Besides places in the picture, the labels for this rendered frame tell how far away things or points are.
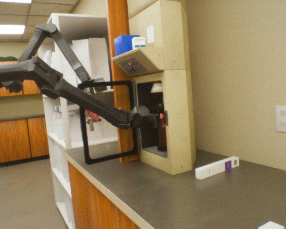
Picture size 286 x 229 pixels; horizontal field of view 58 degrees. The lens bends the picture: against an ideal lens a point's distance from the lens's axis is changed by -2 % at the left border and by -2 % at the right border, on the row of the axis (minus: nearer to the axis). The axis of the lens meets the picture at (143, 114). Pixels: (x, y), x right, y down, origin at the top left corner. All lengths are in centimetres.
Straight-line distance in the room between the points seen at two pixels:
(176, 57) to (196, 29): 51
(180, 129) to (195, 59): 60
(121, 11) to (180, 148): 81
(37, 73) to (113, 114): 38
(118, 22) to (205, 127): 80
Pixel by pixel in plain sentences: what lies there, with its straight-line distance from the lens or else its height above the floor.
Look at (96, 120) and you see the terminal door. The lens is 132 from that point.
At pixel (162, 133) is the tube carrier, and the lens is 132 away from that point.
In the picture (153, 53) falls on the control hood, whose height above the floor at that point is 148.
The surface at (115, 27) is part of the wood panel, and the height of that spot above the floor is 168.
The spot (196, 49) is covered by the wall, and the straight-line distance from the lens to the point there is 168.
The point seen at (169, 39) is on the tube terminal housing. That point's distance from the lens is 120.
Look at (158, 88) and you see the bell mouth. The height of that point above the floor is 133.
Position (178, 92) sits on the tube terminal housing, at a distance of 120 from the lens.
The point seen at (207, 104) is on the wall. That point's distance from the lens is 162.
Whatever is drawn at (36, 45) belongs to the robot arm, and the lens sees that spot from 167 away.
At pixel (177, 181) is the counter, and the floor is 94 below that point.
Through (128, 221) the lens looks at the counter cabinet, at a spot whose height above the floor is 84.
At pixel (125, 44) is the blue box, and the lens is 130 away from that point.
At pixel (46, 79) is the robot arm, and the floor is 140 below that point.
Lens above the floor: 133
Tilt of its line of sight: 5 degrees down
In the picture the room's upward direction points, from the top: 5 degrees counter-clockwise
